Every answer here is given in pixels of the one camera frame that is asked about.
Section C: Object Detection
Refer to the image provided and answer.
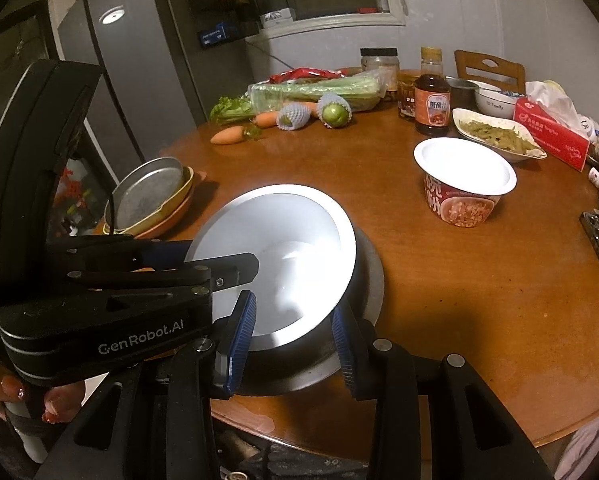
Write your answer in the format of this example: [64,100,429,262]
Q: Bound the yellow shell-shaped plate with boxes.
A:
[103,157,195,238]

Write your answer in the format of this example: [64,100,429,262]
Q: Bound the pink oval plate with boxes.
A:
[115,167,207,240]

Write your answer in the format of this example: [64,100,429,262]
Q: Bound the steel pan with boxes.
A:
[105,156,183,232]

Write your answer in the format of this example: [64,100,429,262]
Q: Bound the large steel bowl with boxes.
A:
[237,228,385,396]

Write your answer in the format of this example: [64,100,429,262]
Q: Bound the red instant noodle bowl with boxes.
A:
[185,184,357,352]

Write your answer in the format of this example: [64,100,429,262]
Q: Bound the person's left hand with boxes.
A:
[0,362,86,425]

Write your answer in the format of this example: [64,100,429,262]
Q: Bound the grey refrigerator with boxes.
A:
[56,0,260,172]

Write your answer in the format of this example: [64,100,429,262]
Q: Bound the front carrot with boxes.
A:
[210,125,261,145]

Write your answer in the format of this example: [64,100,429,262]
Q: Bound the carrot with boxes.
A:
[210,125,261,145]
[252,112,278,129]
[299,102,318,117]

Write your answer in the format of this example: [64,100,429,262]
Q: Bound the white dish of greens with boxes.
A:
[452,108,548,164]

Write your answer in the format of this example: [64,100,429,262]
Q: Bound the netted green fruit left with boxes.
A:
[276,103,311,131]

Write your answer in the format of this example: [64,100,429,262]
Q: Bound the netted green fruit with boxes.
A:
[276,103,311,131]
[317,92,353,129]

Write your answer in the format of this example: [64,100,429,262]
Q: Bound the red tissue box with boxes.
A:
[513,98,590,172]

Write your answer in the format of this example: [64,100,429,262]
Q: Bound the blue box on shelf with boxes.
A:
[197,23,229,49]

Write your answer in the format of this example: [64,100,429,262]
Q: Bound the netted green fruit right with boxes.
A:
[317,92,353,129]

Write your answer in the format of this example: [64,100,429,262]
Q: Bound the red snack bag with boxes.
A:
[268,67,346,84]

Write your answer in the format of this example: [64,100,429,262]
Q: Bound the white ceramic bowl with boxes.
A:
[475,84,521,119]

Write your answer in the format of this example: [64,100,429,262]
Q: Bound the dark sauce bottle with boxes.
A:
[414,47,451,136]

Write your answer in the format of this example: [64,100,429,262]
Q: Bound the chili sauce jar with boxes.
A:
[397,70,421,120]

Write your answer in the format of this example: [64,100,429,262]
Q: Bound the bagged celery bunch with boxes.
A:
[210,70,387,124]

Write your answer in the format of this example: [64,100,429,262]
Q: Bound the wooden chair back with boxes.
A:
[455,50,526,93]

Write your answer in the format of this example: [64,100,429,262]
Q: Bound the black-lid glass jar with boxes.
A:
[360,47,400,101]

